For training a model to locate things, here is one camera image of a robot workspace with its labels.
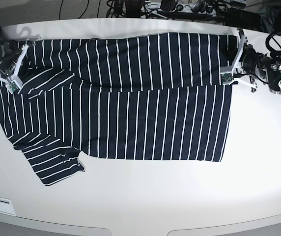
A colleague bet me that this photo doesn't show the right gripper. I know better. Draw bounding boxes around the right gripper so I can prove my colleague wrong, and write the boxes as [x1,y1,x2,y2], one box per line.
[0,41,35,84]

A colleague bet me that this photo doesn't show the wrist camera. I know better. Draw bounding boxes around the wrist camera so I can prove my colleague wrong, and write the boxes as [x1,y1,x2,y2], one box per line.
[220,72,235,86]
[6,75,23,94]

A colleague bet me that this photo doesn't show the black cable clutter background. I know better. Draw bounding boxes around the black cable clutter background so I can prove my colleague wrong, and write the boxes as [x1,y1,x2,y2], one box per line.
[59,0,281,32]

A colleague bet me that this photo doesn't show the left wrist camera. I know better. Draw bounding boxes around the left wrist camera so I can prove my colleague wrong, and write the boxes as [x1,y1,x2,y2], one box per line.
[220,72,235,86]

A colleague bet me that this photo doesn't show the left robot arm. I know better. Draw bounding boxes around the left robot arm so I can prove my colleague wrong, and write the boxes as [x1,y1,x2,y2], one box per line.
[220,28,281,95]

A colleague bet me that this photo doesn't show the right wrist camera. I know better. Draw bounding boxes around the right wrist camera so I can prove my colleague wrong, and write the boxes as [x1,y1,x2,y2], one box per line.
[6,75,23,94]

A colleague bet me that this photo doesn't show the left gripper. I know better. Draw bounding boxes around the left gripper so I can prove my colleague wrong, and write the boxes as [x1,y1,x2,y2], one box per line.
[219,28,260,92]

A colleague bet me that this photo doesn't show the navy white striped T-shirt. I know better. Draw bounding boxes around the navy white striped T-shirt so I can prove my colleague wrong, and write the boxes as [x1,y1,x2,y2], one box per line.
[0,33,238,186]

